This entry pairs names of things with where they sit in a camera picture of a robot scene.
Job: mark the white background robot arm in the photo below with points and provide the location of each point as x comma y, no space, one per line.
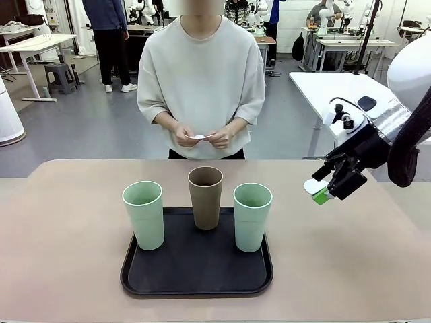
325,17

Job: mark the person's right forearm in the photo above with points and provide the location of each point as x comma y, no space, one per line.
168,122

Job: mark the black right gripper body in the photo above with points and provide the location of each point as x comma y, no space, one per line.
367,148

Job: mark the small teal bottle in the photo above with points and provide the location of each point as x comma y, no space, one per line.
45,92

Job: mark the person's left hand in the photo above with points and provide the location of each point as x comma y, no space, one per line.
222,139

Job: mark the standing person in blue jacket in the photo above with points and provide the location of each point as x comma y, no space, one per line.
272,23

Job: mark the seated person in grey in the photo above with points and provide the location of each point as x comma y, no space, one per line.
318,15

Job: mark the pale green plastic cup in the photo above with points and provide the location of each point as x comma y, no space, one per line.
250,225
144,222

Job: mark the white long folding table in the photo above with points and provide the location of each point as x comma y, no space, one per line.
33,42

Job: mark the black backpack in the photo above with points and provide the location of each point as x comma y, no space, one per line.
298,48

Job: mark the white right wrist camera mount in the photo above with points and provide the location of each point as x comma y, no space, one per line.
350,124

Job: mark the small wooden top table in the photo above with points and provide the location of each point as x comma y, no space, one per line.
266,40

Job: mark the person in blue top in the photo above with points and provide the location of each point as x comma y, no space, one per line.
107,43

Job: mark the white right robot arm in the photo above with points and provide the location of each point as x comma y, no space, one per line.
410,67

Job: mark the person's left forearm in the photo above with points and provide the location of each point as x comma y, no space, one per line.
235,126

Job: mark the grey plastic step stool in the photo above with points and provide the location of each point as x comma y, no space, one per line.
61,79

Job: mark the person in beige shirt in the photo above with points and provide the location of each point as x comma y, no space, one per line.
202,77

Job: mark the brown plastic cup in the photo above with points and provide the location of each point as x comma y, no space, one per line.
205,208

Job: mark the person's right hand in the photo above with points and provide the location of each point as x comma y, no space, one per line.
186,136

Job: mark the white cylindrical air purifier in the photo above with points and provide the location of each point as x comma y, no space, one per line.
8,117

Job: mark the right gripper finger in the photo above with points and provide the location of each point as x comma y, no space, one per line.
348,183
328,170

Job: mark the white scalloped paper coaster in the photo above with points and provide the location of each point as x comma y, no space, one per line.
198,136
312,185

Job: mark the black tripod pole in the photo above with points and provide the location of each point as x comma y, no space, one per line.
367,37

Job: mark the black plastic tray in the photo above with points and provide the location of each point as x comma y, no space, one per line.
198,266

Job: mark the white background work desk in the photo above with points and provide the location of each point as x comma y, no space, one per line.
353,43

